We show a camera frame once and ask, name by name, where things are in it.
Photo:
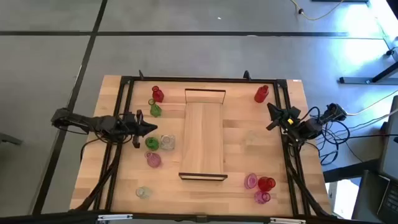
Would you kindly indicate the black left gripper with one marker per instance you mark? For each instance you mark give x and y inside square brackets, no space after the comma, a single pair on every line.
[130,126]

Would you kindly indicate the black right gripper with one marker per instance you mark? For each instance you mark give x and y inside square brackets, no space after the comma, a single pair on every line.
[287,116]

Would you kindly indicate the green round ribbed vase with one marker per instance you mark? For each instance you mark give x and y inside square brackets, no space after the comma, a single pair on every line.
[152,143]

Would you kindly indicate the green slender twisted vase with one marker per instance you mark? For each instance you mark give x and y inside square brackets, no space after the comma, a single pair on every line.
[155,110]

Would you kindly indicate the clear patterned square vase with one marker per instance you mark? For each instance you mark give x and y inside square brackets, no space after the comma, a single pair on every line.
[167,142]

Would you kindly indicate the red tall ribbed vase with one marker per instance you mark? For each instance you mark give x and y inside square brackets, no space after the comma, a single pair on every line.
[261,94]

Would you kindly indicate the clear tall bottle vase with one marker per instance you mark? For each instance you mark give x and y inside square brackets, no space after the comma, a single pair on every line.
[250,135]

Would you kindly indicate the pink diamond-pattern tall vase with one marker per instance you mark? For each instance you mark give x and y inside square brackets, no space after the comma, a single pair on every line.
[153,160]

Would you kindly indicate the red square glass vase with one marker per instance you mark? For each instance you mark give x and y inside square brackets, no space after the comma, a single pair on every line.
[158,96]

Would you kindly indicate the clear small ribbed vase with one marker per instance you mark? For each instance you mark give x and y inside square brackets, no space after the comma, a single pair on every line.
[143,192]

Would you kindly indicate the red round glass vase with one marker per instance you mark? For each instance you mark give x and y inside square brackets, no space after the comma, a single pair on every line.
[266,183]

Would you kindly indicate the pink wide ribbed vase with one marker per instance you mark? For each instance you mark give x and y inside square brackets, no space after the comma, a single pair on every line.
[250,181]

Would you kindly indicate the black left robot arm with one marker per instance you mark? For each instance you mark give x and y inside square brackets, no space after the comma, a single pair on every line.
[93,123]

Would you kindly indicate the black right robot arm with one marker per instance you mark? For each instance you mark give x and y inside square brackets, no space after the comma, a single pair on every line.
[311,129]

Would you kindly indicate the pink small glass vase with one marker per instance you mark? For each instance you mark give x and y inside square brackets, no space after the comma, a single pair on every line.
[261,197]

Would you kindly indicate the black metal desk leg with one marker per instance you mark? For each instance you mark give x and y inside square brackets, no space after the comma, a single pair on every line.
[357,80]

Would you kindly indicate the gray equipment box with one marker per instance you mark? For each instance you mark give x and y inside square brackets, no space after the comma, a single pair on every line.
[390,140]

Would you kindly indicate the dark gray keyboard device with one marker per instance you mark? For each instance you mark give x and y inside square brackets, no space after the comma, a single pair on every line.
[370,202]

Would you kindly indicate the gray metal foot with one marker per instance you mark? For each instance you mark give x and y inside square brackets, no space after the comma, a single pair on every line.
[9,139]

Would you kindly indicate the wooden shelf black metal frame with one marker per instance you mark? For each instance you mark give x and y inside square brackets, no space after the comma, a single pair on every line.
[202,133]

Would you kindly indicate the black aluminium rig frame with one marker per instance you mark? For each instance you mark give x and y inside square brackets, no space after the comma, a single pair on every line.
[186,79]

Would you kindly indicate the silver metal bracket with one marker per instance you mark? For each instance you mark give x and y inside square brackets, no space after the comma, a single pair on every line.
[115,217]
[287,221]

